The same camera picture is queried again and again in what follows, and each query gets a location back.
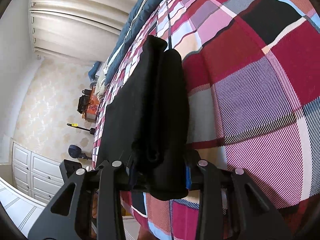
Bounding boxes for black pants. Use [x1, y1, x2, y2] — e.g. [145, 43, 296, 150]
[101, 35, 190, 202]

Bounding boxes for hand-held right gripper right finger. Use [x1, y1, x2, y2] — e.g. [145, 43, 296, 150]
[184, 150, 294, 240]

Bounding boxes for beige curtain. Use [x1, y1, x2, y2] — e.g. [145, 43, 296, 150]
[29, 0, 153, 58]

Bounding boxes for dark blue quilt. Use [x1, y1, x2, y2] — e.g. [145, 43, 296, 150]
[104, 0, 179, 85]

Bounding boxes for black stick with yellow tip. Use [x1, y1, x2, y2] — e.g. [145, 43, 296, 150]
[67, 122, 96, 133]

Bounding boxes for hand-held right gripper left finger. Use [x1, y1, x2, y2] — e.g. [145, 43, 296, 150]
[27, 160, 137, 240]

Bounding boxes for plaid bedsheet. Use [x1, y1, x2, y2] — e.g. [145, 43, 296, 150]
[91, 0, 320, 240]

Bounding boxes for black bag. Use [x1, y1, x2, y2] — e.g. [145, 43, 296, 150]
[77, 94, 92, 114]

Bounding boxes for white panelled wardrobe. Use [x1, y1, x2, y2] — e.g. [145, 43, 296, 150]
[11, 141, 65, 202]

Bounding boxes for dark blue round lamp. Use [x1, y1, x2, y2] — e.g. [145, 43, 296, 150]
[68, 144, 92, 161]

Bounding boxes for blue fabric object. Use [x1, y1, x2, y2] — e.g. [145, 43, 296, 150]
[88, 61, 103, 79]

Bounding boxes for beige pillow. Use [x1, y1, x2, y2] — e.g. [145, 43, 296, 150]
[96, 76, 108, 98]

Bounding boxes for orange nightstand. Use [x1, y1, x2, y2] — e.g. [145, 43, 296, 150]
[84, 85, 100, 122]

